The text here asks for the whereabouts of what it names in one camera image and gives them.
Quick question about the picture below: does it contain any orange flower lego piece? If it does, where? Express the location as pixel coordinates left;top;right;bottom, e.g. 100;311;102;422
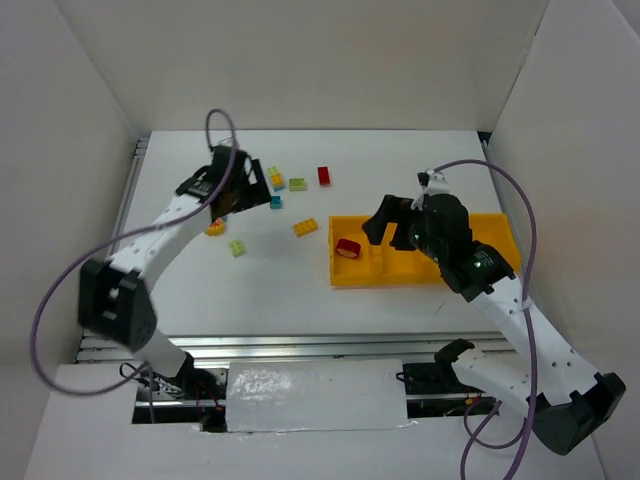
204;218;226;236

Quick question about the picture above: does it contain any red flower lego piece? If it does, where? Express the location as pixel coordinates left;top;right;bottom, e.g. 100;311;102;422
334;238;362;259

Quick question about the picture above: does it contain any red rectangular lego brick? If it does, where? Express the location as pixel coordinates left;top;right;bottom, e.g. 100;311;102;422
317;166;331;187

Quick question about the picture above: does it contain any yellow rectangular lego brick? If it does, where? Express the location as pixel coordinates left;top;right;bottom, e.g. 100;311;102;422
292;218;319;238

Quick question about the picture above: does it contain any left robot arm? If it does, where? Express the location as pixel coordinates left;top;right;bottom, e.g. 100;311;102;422
78;146;271;397

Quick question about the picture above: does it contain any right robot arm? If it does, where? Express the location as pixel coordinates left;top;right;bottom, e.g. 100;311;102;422
362;194;626;455

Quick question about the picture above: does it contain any green yellow blue lego stack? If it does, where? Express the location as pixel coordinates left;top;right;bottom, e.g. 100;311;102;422
267;167;285;191

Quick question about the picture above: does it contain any light green lego brick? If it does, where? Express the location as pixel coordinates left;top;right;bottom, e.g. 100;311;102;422
288;177;307;192

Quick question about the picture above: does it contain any pale green lego brick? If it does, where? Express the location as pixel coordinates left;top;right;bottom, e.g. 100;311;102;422
228;240;246;258

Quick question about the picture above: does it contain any yellow four-compartment tray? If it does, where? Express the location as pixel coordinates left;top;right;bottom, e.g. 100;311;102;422
328;213;521;287

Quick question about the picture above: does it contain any white taped cover plate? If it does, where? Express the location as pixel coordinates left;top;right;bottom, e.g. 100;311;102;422
225;359;409;433

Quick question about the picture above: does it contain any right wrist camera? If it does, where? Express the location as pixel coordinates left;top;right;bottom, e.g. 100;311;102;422
417;169;450;196

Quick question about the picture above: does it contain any aluminium frame rail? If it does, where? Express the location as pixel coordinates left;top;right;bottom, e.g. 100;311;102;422
74;333;516;364

